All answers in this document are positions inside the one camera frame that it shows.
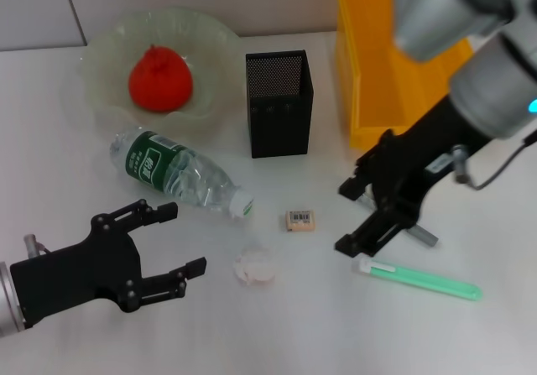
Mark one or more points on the black mesh pen holder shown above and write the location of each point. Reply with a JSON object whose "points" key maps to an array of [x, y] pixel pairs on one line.
{"points": [[279, 127]]}

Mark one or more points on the yellow plastic storage bin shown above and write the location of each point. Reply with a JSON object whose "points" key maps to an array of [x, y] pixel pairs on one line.
{"points": [[369, 98]]}

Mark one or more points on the white paper ball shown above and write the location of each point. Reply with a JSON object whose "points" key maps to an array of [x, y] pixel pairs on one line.
{"points": [[256, 266]]}

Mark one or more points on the silver glitter pen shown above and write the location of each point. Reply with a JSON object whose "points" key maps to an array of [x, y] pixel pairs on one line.
{"points": [[425, 236]]}

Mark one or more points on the beige eraser with barcode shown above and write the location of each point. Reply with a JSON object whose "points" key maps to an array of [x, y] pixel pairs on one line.
{"points": [[300, 220]]}

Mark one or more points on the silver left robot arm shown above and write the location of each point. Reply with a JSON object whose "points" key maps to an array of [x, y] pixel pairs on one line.
{"points": [[8, 303]]}

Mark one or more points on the translucent green glass plate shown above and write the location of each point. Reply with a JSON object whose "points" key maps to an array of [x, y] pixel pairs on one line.
{"points": [[109, 56]]}

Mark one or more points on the red-orange fruit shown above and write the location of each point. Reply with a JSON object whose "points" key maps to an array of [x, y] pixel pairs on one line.
{"points": [[159, 81]]}

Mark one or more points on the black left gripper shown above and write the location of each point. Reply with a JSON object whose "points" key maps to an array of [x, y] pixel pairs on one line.
{"points": [[84, 274]]}

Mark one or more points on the clear water bottle green label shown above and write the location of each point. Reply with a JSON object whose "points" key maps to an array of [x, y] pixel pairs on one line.
{"points": [[147, 161]]}

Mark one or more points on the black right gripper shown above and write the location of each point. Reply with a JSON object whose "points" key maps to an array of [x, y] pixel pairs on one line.
{"points": [[411, 157]]}

